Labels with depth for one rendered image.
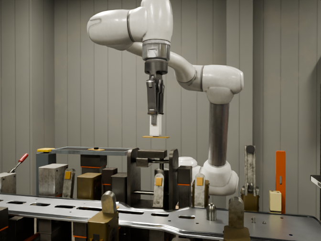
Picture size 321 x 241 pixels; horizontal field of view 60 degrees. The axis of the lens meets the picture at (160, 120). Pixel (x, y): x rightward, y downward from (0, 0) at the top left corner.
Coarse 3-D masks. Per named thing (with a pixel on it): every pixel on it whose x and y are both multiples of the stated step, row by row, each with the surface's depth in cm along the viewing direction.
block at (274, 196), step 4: (272, 192) 93; (276, 192) 93; (272, 196) 92; (276, 196) 92; (280, 196) 92; (272, 200) 92; (276, 200) 92; (280, 200) 92; (272, 204) 92; (276, 204) 92; (280, 204) 92; (272, 208) 92; (276, 208) 92; (280, 208) 92; (280, 212) 92
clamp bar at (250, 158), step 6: (246, 150) 96; (252, 150) 95; (246, 156) 98; (252, 156) 98; (246, 162) 98; (252, 162) 98; (246, 168) 97; (252, 168) 98; (246, 174) 97; (252, 174) 98; (246, 180) 97; (252, 180) 97; (246, 186) 97; (246, 192) 96
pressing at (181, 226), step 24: (24, 216) 92; (48, 216) 90; (72, 216) 89; (120, 216) 89; (144, 216) 89; (168, 216) 89; (192, 216) 90; (216, 216) 89; (264, 216) 89; (288, 216) 89; (312, 216) 88; (264, 240) 72; (288, 240) 72; (312, 240) 71
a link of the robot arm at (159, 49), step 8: (152, 40) 84; (160, 40) 85; (144, 48) 86; (152, 48) 85; (160, 48) 85; (168, 48) 86; (144, 56) 86; (152, 56) 85; (160, 56) 85; (168, 56) 87
